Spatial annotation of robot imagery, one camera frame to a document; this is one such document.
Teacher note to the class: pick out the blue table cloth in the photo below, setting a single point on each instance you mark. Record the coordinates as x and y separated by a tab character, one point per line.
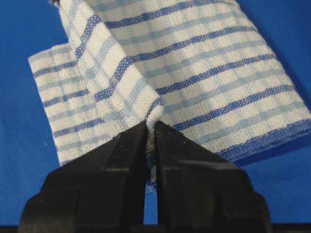
27	151

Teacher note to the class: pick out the white blue checked towel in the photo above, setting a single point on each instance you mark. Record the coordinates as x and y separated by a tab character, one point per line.
200	66

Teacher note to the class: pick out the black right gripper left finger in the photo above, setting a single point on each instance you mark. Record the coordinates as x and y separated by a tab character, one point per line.
99	192

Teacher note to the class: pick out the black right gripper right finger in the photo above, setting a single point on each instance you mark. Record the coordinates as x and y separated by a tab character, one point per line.
201	192

